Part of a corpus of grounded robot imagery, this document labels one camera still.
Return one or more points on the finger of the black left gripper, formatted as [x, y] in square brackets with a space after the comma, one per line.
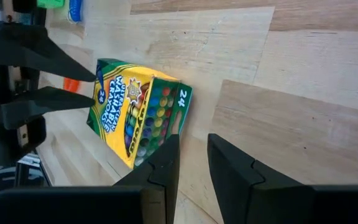
[26, 46]
[36, 104]

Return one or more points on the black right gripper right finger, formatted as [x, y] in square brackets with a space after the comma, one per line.
[228, 174]

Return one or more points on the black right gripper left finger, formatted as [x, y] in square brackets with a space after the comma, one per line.
[163, 174]

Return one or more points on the yellow green crayon box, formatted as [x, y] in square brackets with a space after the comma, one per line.
[120, 109]

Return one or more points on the green plastic basket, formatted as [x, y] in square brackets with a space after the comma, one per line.
[50, 3]

